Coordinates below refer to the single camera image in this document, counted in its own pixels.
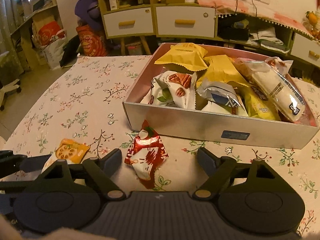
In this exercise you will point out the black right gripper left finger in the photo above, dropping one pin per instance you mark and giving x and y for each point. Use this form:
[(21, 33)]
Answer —
[(99, 173)]

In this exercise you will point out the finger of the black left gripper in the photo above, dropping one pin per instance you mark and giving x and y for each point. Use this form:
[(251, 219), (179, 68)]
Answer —
[(31, 164)]

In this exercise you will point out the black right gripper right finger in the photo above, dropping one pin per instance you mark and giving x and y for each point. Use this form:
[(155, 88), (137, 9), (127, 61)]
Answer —
[(218, 170)]

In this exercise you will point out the orange biscuit packet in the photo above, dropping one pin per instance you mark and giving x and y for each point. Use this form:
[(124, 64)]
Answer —
[(70, 150)]

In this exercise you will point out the red white candy packet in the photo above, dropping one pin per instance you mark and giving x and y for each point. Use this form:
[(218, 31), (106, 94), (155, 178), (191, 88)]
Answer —
[(146, 154)]

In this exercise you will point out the yellow cracker bag blue logo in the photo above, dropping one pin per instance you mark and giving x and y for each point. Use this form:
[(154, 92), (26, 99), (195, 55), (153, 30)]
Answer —
[(257, 103)]

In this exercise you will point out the white nut snack packet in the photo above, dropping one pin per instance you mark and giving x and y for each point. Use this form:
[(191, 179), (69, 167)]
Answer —
[(172, 89)]

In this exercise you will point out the yellow snack bag plain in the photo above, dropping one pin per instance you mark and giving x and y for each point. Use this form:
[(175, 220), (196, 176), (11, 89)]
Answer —
[(221, 69)]

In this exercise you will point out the clear white rice cake packet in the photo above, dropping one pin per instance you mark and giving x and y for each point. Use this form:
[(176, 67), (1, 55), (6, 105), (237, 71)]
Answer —
[(275, 86)]

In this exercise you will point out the small yellow snack bag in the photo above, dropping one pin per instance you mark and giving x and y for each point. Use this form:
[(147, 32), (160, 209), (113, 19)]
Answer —
[(187, 55)]

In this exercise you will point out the white pecan snack packet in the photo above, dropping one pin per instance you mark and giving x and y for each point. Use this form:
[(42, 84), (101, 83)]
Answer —
[(280, 66)]

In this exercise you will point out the pink silver cardboard box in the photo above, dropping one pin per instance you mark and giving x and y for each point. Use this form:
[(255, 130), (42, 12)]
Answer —
[(200, 125)]

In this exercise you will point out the floral tablecloth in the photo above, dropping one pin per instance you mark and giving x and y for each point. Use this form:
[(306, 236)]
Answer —
[(85, 104)]

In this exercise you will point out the blue silver snack packet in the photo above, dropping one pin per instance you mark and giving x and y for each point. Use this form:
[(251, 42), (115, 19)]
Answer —
[(218, 92)]

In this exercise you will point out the orange printed bag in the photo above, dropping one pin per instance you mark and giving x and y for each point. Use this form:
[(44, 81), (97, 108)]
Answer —
[(92, 41)]

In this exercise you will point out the pink cloth runner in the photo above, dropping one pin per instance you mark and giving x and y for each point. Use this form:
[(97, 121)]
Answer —
[(253, 9)]

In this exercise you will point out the purple plush toy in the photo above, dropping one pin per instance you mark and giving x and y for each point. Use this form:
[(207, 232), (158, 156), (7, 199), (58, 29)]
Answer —
[(89, 12)]

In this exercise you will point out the wooden cabinet with white drawers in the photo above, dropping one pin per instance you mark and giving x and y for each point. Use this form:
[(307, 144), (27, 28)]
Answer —
[(190, 20)]

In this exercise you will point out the oranges on stand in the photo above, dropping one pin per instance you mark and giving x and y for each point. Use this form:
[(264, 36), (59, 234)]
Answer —
[(312, 24)]

